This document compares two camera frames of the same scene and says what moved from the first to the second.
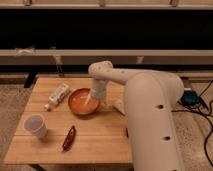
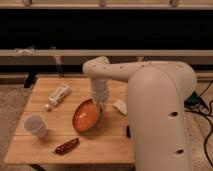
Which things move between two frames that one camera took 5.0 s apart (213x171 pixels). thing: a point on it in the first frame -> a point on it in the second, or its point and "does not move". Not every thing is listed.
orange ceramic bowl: x=77 y=99 -> x=86 y=115
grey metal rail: x=114 y=56 does not move
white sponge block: x=119 y=106 does not move
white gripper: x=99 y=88 does not move
